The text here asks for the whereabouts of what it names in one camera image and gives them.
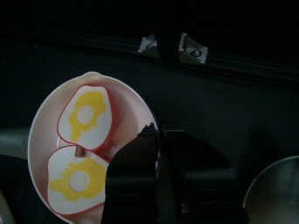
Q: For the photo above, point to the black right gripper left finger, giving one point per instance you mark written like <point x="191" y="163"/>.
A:
<point x="132" y="180"/>

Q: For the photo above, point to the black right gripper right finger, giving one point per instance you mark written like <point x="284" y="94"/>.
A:
<point x="202" y="186"/>

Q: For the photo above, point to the grey plate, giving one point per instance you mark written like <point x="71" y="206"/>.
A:
<point x="276" y="192"/>

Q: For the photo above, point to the toy fruit half yellow core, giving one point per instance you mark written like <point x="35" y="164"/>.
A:
<point x="61" y="163"/>
<point x="98" y="128"/>

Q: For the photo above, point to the black aluminium frame rail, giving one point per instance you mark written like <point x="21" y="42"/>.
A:
<point x="248" y="68"/>

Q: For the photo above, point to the silver metal corner bracket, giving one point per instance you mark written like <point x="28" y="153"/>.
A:
<point x="150" y="46"/>
<point x="191" y="50"/>

